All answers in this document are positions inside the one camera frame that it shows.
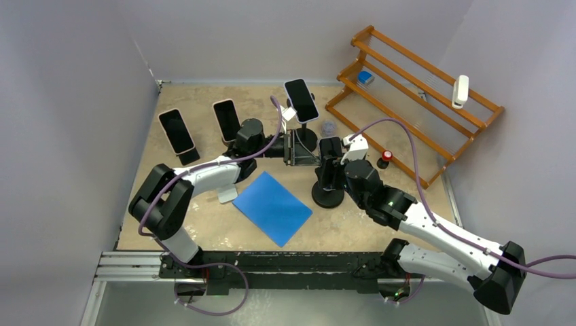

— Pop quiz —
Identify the blue mat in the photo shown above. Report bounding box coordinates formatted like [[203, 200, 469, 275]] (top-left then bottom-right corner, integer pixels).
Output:
[[232, 172, 312, 247]]

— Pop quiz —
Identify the white stapler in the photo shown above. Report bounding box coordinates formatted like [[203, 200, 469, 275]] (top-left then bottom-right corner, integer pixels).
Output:
[[451, 75, 469, 109]]

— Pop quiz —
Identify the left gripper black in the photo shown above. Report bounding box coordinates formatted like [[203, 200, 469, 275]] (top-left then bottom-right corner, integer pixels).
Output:
[[251, 129, 320, 166]]

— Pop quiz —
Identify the pink phone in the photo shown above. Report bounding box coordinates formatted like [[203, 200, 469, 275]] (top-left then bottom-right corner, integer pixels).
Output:
[[158, 108, 195, 155], [213, 98, 240, 143]]

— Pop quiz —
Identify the orange wooden rack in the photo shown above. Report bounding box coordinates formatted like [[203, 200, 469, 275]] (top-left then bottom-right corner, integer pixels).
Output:
[[325, 25, 504, 188]]

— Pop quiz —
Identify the blue white eraser block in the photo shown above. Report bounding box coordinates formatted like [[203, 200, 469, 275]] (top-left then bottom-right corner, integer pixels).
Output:
[[357, 71, 374, 86]]

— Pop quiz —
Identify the black round phone stand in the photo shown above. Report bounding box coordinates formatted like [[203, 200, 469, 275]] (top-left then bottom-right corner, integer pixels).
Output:
[[286, 92, 318, 151], [311, 180, 345, 209]]

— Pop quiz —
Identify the far left pink phone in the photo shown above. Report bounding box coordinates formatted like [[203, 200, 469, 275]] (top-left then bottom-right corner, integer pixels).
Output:
[[158, 108, 195, 155]]

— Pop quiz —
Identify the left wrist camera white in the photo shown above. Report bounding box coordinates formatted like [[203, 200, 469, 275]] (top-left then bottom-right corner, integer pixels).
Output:
[[281, 106, 296, 134]]

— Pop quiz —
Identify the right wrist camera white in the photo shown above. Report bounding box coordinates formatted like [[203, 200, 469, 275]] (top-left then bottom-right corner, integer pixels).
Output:
[[341, 134, 369, 165]]

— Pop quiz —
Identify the red black knob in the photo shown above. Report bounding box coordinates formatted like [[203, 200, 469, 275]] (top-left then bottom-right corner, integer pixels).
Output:
[[376, 150, 393, 169]]

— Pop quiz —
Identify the silver phone stand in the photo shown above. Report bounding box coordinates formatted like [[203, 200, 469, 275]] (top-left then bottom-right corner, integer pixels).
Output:
[[217, 184, 238, 204]]

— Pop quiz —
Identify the black folding phone stand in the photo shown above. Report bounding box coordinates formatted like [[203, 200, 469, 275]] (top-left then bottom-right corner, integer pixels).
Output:
[[177, 148, 200, 166]]

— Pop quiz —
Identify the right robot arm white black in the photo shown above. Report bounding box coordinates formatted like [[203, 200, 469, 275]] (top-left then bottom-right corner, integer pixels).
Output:
[[314, 158, 526, 314]]

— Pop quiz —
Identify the phone in lilac case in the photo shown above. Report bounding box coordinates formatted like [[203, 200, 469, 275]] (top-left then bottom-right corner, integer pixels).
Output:
[[284, 78, 319, 124]]

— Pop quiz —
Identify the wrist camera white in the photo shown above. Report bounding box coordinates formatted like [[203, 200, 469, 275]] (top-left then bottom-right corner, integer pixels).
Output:
[[281, 106, 296, 134], [341, 134, 369, 165]]

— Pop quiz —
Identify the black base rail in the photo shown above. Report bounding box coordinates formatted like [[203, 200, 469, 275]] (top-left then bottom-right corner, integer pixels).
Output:
[[93, 249, 446, 298]]

